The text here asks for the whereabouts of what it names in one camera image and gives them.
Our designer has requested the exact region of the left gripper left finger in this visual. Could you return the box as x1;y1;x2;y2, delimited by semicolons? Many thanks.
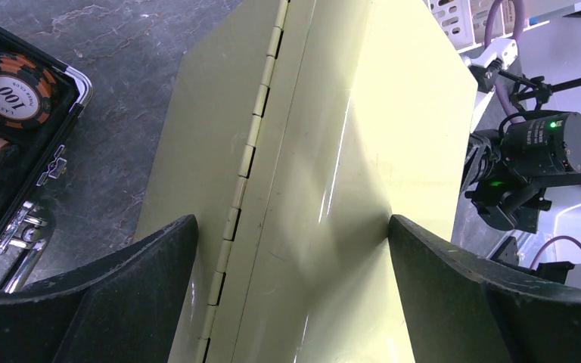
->
0;215;198;362

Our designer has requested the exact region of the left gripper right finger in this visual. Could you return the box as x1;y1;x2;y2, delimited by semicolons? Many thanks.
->
388;215;581;362

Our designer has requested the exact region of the green drawer cabinet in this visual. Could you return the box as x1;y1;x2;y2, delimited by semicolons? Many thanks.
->
135;1;476;362

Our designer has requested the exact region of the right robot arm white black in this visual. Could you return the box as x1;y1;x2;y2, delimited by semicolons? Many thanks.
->
461;110;581;289

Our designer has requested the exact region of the black poker chip case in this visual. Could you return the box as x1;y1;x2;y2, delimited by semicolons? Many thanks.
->
0;27;93;293

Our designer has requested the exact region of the black microphone on tripod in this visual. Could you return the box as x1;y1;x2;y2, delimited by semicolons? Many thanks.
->
499;70;581;112

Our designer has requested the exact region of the white file organizer rack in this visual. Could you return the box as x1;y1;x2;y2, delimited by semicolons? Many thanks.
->
423;0;552;54

